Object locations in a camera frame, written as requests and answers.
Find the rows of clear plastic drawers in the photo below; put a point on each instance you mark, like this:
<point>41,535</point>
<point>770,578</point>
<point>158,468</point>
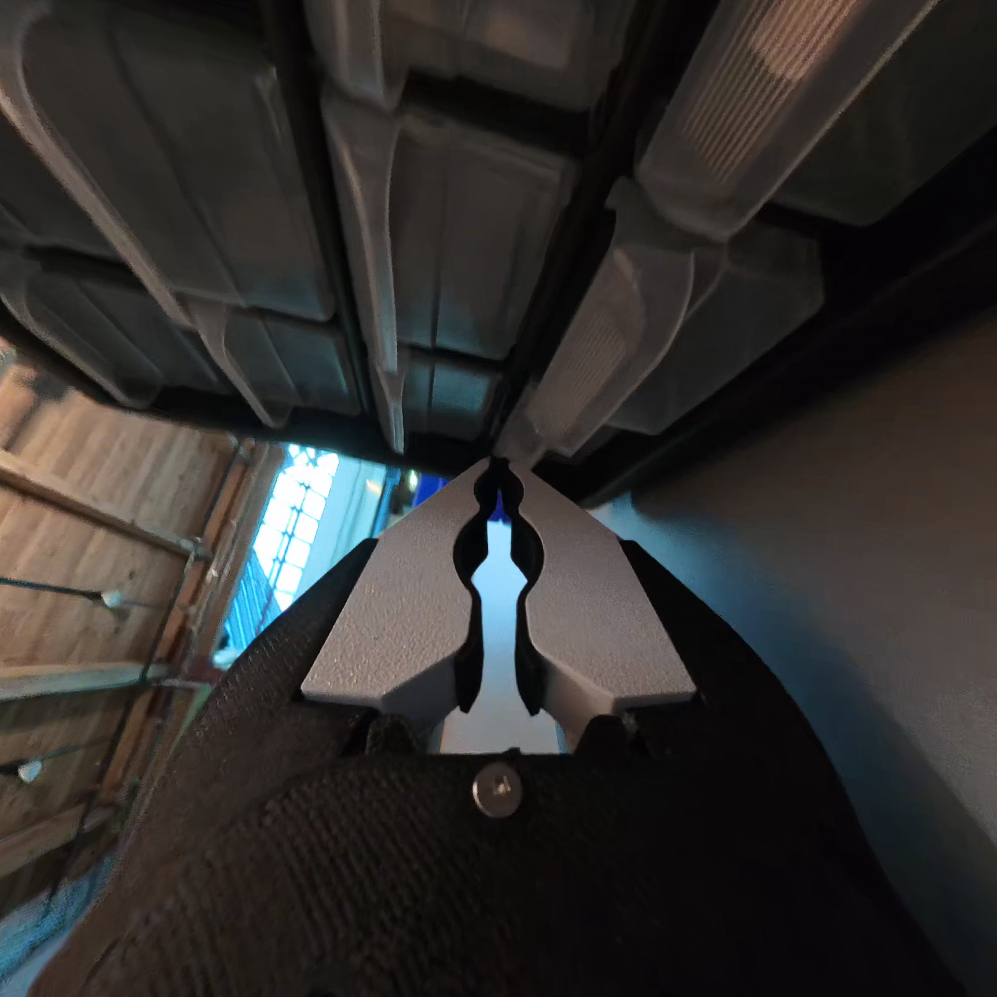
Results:
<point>483,257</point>

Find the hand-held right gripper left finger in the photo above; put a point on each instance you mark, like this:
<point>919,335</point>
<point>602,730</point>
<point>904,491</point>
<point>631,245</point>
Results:
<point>389,623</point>

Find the white pendant lamp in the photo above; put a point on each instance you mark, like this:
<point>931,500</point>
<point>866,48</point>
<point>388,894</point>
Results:
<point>29,771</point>
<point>113,600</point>

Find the blue panel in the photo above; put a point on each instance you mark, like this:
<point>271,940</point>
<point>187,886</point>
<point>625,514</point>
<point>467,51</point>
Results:
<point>428,488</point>

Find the bright window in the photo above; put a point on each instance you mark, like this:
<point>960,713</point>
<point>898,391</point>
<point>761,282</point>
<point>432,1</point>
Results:
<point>300,522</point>

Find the black small-parts drawer cabinet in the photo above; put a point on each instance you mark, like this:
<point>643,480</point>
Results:
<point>872,288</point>

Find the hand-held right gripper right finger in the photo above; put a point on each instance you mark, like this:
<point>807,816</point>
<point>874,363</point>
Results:
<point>607,623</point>

